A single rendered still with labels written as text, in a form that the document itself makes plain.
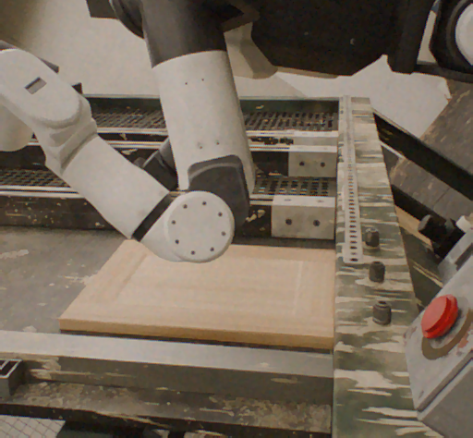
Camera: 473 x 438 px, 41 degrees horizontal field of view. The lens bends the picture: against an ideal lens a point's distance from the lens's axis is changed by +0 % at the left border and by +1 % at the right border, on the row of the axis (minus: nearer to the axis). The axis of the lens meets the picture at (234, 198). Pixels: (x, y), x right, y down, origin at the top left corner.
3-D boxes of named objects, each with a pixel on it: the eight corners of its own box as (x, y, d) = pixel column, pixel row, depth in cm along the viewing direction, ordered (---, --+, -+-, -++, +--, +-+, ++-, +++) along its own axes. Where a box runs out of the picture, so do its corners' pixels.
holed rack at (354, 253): (363, 266, 103) (363, 263, 103) (345, 265, 104) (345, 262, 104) (350, 96, 258) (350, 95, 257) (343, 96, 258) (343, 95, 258)
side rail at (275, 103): (338, 127, 254) (339, 100, 251) (78, 122, 271) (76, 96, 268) (338, 123, 262) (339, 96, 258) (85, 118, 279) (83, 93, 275)
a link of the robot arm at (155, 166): (177, 197, 144) (212, 162, 140) (166, 212, 135) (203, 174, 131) (137, 159, 142) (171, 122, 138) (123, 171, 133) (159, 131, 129)
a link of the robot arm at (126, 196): (72, 181, 79) (190, 280, 80) (50, 182, 69) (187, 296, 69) (127, 116, 79) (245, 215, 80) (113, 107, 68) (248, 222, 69)
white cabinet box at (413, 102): (452, 99, 471) (219, -56, 462) (402, 159, 498) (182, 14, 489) (445, 79, 525) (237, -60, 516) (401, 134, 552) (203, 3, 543)
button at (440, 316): (477, 322, 49) (454, 306, 48) (442, 358, 50) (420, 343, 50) (466, 297, 52) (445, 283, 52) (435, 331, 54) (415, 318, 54)
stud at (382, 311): (391, 327, 85) (392, 308, 84) (372, 326, 85) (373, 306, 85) (389, 318, 87) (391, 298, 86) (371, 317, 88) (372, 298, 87)
